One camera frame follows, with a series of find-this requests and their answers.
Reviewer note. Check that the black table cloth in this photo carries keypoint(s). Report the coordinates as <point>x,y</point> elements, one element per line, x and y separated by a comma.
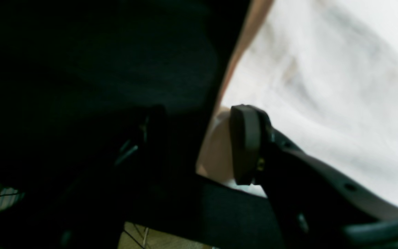
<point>76,74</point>

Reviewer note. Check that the light pink T-shirt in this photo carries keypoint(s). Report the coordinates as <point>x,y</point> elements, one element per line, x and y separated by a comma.
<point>326,73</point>

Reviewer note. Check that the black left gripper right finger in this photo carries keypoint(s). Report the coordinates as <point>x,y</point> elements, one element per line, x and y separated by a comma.
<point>316,206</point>

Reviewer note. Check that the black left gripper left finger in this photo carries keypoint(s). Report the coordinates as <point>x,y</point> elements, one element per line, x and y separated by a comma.
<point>96,206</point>

